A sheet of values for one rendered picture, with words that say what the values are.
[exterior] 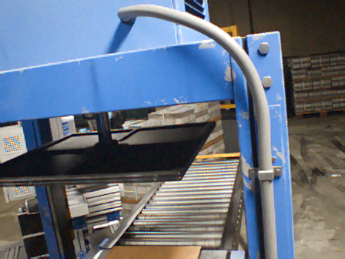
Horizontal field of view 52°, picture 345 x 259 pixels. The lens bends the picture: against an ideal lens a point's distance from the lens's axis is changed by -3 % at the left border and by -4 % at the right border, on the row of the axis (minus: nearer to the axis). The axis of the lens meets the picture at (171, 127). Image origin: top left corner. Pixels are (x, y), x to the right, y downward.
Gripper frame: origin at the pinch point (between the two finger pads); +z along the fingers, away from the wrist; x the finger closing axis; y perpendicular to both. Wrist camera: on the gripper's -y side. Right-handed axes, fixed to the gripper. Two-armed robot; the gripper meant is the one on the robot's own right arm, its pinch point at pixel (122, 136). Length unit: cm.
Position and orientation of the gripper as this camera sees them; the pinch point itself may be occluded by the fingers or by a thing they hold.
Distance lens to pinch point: 301.2
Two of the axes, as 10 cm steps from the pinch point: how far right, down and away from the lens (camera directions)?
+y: 4.0, -6.7, 6.3
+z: 3.7, 7.4, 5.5
